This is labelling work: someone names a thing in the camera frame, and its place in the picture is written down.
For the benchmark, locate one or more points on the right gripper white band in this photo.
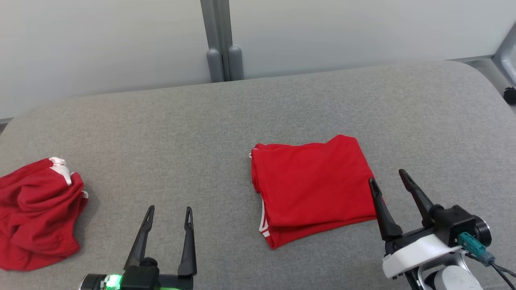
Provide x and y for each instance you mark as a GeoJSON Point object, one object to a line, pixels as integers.
{"type": "Point", "coordinates": [415, 253]}

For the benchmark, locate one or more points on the grey fabric sofa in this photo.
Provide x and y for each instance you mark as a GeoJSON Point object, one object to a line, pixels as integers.
{"type": "Point", "coordinates": [201, 153]}

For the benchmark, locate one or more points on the grey rounded post foot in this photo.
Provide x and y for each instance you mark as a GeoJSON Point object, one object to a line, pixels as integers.
{"type": "Point", "coordinates": [215, 66]}
{"type": "Point", "coordinates": [236, 64]}

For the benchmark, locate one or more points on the grey partition base rail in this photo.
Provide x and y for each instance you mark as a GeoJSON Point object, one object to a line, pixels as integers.
{"type": "Point", "coordinates": [469, 59]}

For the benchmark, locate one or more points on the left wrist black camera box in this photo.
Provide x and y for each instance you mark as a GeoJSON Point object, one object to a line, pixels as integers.
{"type": "Point", "coordinates": [139, 278]}

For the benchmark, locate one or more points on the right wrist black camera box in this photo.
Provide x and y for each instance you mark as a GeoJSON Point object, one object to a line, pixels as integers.
{"type": "Point", "coordinates": [453, 223]}

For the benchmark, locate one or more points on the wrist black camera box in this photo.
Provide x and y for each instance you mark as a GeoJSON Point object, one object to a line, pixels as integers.
{"type": "Point", "coordinates": [139, 278]}
{"type": "Point", "coordinates": [453, 223]}

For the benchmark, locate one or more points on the grey double partition post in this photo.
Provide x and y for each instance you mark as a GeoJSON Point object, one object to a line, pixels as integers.
{"type": "Point", "coordinates": [215, 24]}

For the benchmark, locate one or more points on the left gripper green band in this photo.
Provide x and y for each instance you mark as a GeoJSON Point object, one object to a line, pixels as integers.
{"type": "Point", "coordinates": [177, 283]}

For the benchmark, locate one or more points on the red shorts white side stripe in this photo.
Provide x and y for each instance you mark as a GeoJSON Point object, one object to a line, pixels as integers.
{"type": "Point", "coordinates": [36, 217]}

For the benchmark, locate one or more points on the black round object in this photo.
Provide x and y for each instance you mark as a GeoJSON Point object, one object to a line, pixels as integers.
{"type": "Point", "coordinates": [511, 94]}

